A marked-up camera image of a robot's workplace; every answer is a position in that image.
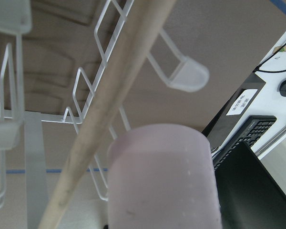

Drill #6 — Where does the pink plastic cup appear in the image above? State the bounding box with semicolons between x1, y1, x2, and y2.
108;124;222;229

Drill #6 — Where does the black box with label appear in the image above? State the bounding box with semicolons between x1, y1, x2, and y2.
202;73;266;153

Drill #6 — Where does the black keyboard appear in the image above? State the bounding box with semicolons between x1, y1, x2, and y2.
213;115;277;170

